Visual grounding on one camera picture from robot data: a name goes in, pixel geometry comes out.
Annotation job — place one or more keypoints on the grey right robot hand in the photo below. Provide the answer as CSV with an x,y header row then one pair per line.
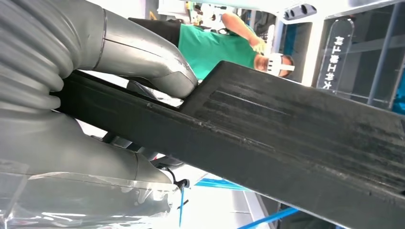
x,y
142,50

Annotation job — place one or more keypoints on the person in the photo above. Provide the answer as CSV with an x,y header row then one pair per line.
x,y
208,47

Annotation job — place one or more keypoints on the white VR headset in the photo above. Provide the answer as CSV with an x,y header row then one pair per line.
x,y
278,63

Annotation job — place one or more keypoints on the clear acrylic sign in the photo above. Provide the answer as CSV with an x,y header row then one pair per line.
x,y
335,57

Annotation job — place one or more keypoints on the glass partition with frame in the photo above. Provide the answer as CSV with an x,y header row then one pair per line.
x,y
379,63

